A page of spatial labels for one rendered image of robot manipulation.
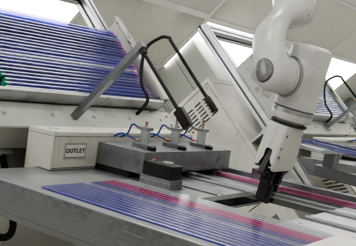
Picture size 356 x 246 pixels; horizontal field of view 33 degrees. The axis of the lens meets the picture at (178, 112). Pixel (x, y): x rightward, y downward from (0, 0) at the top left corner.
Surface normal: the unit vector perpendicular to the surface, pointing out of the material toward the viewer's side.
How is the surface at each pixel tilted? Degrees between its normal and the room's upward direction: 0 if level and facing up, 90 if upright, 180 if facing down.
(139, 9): 180
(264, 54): 77
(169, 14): 180
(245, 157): 90
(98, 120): 90
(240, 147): 90
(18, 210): 90
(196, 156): 136
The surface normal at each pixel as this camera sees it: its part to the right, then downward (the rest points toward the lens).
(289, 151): 0.73, 0.35
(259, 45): -0.82, -0.22
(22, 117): 0.65, -0.61
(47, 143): -0.59, -0.04
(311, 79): 0.46, 0.20
